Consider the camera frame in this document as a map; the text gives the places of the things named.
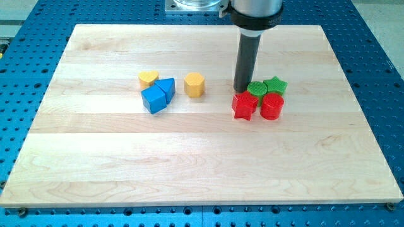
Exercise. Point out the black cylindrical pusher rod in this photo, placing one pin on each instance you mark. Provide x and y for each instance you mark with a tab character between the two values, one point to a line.
246	59

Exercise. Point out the green cylinder block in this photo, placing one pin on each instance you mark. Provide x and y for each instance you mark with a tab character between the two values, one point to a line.
257	89

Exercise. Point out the blue cube block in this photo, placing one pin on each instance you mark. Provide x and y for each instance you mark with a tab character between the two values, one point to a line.
154	99

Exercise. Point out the red star block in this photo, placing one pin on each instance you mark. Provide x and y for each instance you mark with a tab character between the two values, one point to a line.
244	105

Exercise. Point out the light wooden board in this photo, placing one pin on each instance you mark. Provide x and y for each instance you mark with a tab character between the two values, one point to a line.
93	142

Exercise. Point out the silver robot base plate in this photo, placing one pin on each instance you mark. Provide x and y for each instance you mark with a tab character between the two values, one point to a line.
182	6

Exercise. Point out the blue triangle block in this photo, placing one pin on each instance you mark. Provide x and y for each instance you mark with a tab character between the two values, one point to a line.
168	87

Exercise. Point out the yellow hexagon block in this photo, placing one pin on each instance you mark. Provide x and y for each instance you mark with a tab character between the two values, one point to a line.
194	85

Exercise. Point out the red cylinder block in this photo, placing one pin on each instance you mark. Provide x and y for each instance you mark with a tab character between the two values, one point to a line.
271	106

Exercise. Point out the yellow heart block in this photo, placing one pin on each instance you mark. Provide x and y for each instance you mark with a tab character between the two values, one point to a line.
147	78

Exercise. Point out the green star block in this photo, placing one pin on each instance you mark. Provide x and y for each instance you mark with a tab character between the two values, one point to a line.
276	85

